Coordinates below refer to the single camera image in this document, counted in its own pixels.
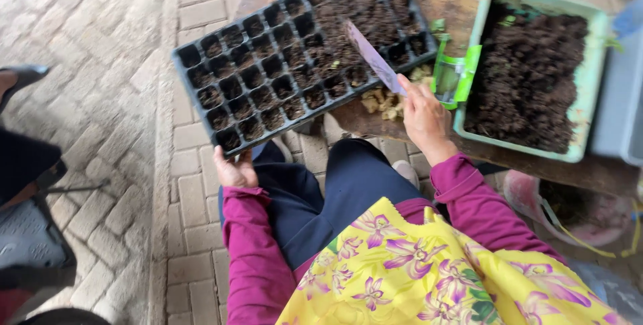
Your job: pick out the person's left hand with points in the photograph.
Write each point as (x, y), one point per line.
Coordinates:
(235, 173)

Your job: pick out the person's right hand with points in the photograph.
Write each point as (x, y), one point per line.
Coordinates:
(427, 120)

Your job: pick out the purple knife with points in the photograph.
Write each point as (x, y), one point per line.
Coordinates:
(374, 61)

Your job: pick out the black plastic seedling tray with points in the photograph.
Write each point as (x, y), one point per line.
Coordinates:
(261, 71)

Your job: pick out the pile of beige ginger pieces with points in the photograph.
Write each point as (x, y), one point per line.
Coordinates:
(384, 104)

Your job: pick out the green clear plastic packet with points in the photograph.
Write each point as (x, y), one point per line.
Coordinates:
(452, 81)

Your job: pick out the person's grey shoe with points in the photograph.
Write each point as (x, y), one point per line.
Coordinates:
(406, 173)

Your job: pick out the green leaf scraps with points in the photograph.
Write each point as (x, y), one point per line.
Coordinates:
(438, 28)

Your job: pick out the person's navy trousers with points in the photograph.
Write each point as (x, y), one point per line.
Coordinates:
(346, 184)

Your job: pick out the dark potting soil heap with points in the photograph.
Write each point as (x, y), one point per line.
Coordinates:
(527, 79)

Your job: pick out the yellow floral apron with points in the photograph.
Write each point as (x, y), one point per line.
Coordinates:
(427, 275)

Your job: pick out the green plastic tub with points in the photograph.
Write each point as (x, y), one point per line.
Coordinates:
(593, 84)

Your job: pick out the grey plastic container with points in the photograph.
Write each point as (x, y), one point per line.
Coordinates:
(618, 104)

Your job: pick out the pink plastic bucket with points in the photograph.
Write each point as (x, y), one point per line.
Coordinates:
(598, 224)

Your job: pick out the grey plastic stool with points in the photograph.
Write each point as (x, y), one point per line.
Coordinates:
(30, 239)

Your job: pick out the blue plastic bag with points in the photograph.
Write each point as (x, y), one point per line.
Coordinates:
(630, 16)

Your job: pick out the clear grey plastic bag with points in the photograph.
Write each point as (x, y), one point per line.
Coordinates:
(613, 290)

